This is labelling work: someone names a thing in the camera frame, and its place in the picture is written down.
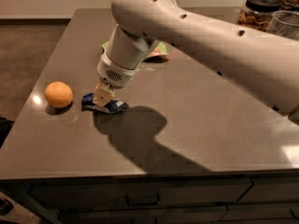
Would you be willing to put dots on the grey right cabinet drawer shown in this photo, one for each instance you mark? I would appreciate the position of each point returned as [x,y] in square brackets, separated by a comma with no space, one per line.
[272,190]

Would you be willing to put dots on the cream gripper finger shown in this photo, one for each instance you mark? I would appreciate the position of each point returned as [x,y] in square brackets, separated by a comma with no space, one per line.
[103,94]

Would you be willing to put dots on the glass jar with black lid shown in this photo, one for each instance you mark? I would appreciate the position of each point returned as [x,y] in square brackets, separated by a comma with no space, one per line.
[257,14]

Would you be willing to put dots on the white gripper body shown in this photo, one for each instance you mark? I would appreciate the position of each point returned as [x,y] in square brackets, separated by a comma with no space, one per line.
[114,75]

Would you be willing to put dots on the orange fruit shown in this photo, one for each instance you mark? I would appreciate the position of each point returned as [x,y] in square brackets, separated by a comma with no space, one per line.
[58,94]

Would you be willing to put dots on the grey cabinet drawer with handle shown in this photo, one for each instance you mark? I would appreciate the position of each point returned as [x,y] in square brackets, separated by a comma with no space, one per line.
[141,194]

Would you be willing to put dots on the green snack chip bag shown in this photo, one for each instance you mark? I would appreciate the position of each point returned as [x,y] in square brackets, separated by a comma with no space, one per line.
[159,51]

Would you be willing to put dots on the clear glass cup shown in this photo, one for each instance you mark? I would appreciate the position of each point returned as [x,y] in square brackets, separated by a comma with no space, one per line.
[284,23]

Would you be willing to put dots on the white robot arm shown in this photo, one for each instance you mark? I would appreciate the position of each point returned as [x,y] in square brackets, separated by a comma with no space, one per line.
[263,64]

